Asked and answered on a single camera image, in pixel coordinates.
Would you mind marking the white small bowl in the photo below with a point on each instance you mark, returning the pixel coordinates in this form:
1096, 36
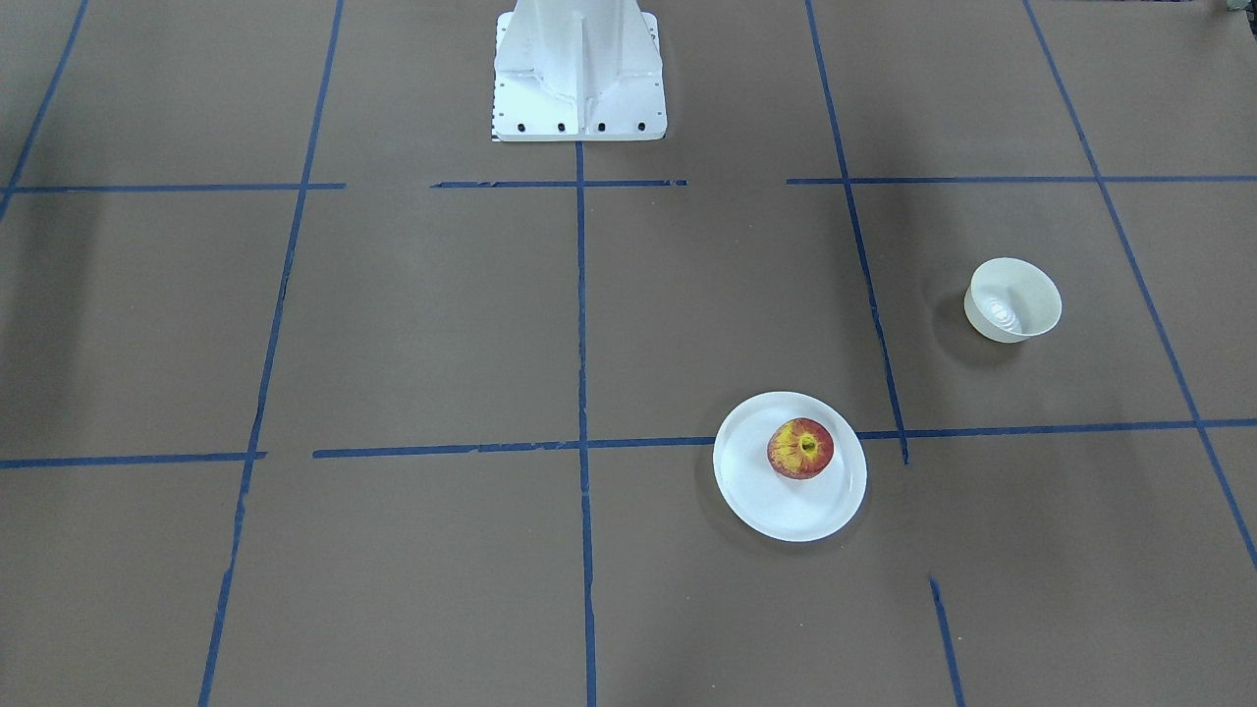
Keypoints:
1010, 300

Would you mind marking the white round plate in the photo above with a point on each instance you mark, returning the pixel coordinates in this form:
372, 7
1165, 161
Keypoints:
784, 509

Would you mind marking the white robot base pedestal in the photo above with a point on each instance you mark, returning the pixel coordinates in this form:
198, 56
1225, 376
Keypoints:
578, 70

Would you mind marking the red yellow apple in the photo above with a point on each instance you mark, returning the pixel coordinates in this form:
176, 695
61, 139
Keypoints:
800, 449

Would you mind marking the blue tape line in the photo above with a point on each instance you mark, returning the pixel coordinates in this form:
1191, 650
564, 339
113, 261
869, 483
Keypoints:
664, 442
858, 233

